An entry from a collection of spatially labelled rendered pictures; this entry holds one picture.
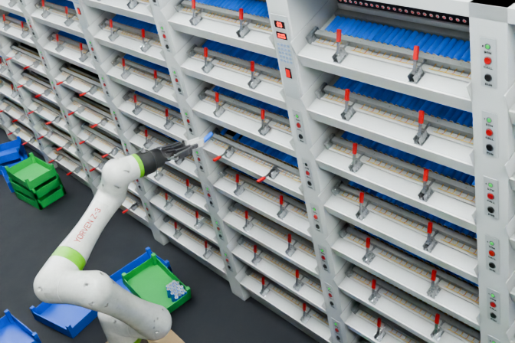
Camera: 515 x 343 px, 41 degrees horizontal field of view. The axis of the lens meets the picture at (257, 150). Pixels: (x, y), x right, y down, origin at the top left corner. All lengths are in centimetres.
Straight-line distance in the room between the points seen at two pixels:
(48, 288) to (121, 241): 169
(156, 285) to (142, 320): 104
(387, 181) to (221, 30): 78
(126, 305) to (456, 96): 129
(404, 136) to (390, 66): 20
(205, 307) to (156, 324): 86
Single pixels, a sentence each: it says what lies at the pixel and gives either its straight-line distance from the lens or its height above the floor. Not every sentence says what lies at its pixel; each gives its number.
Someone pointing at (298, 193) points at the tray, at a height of 87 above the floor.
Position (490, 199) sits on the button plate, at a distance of 183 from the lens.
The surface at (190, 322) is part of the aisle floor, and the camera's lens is 334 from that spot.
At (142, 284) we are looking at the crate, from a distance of 354.
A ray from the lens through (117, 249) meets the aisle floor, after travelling 394.
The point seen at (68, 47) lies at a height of 108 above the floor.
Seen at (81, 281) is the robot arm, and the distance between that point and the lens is 227.
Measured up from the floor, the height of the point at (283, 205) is 71.
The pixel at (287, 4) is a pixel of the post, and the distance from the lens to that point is 202.
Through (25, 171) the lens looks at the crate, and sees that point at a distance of 473.
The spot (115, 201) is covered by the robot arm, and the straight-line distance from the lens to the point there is 256.
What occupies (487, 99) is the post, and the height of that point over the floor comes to 146.
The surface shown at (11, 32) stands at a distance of 437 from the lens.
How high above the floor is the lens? 226
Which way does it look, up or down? 31 degrees down
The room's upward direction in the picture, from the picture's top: 13 degrees counter-clockwise
